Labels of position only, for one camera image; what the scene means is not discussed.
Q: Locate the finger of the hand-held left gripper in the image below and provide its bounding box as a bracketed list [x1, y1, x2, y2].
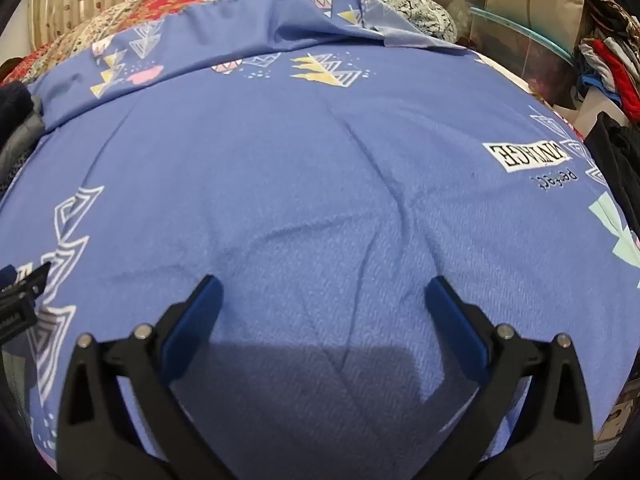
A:
[0, 261, 52, 347]

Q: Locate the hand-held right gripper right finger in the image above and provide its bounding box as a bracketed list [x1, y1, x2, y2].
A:
[424, 276, 597, 480]

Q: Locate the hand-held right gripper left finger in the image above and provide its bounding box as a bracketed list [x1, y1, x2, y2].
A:
[57, 275, 236, 480]

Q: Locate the grey garment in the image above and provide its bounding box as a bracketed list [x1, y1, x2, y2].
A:
[0, 94, 47, 196]

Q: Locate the pile of colourful clothes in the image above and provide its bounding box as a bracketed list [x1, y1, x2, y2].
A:
[572, 0, 640, 126]

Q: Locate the blue printed bedsheet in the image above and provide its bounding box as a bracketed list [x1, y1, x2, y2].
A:
[0, 0, 640, 466]

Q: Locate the dark navy cloth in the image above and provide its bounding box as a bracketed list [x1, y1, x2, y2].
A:
[0, 81, 34, 126]

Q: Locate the black garment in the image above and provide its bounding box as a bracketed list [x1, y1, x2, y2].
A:
[582, 112, 640, 213]

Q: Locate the round glass table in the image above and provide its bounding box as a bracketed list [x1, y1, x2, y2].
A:
[390, 0, 577, 111]

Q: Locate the floral patchwork quilt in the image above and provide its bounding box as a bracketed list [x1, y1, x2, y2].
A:
[0, 0, 458, 86]

